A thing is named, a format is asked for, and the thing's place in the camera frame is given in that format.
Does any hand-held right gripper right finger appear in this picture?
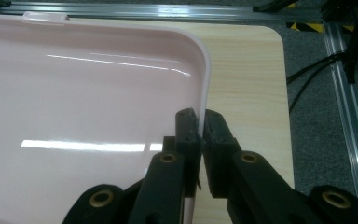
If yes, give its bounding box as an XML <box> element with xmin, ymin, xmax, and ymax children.
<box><xmin>202</xmin><ymin>109</ymin><xmax>321</xmax><ymax>224</ymax></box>

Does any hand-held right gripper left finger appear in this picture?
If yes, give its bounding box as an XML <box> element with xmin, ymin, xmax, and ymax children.
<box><xmin>129</xmin><ymin>107</ymin><xmax>205</xmax><ymax>224</ymax></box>

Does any pink plastic box lid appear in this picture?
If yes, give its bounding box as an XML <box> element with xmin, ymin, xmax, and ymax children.
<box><xmin>0</xmin><ymin>11</ymin><xmax>212</xmax><ymax>224</ymax></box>

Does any yellow black hazard tape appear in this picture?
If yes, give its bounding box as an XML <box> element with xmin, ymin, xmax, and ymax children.
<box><xmin>286</xmin><ymin>2</ymin><xmax>355</xmax><ymax>34</ymax></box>

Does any black cable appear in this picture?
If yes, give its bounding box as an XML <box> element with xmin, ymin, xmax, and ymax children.
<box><xmin>286</xmin><ymin>51</ymin><xmax>346</xmax><ymax>86</ymax></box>
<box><xmin>288</xmin><ymin>57</ymin><xmax>339</xmax><ymax>114</ymax></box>

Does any long aluminium floor rail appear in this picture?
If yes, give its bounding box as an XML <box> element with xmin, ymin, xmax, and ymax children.
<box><xmin>0</xmin><ymin>1</ymin><xmax>324</xmax><ymax>23</ymax></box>

